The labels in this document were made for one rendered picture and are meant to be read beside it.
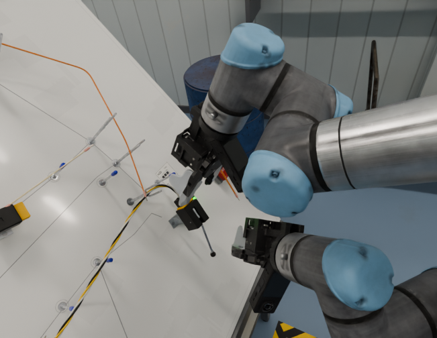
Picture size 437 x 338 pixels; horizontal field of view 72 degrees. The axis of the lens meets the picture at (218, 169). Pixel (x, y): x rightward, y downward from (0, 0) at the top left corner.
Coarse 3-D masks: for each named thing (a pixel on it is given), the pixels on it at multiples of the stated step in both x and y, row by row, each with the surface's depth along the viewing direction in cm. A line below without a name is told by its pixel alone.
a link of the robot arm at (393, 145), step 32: (288, 128) 33; (320, 128) 30; (352, 128) 27; (384, 128) 25; (416, 128) 24; (256, 160) 31; (288, 160) 30; (320, 160) 29; (352, 160) 27; (384, 160) 25; (416, 160) 24; (256, 192) 32; (288, 192) 30
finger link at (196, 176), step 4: (200, 168) 54; (204, 168) 54; (196, 172) 54; (200, 172) 53; (192, 176) 54; (196, 176) 54; (200, 176) 54; (188, 180) 55; (192, 180) 54; (196, 180) 54; (188, 184) 55; (192, 184) 54; (196, 184) 56; (188, 188) 56; (192, 188) 55; (184, 192) 57; (188, 192) 56; (188, 196) 57
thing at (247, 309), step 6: (258, 276) 86; (252, 288) 84; (246, 300) 82; (246, 306) 81; (246, 312) 80; (240, 318) 79; (246, 318) 82; (240, 324) 78; (234, 330) 77; (240, 330) 78; (234, 336) 76; (240, 336) 80
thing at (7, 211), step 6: (12, 204) 49; (0, 210) 48; (6, 210) 48; (12, 210) 49; (0, 216) 48; (6, 216) 48; (12, 216) 48; (18, 216) 49; (0, 222) 48; (6, 222) 48; (12, 222) 48; (18, 222) 49; (0, 228) 47; (6, 228) 48; (0, 234) 52; (6, 234) 53
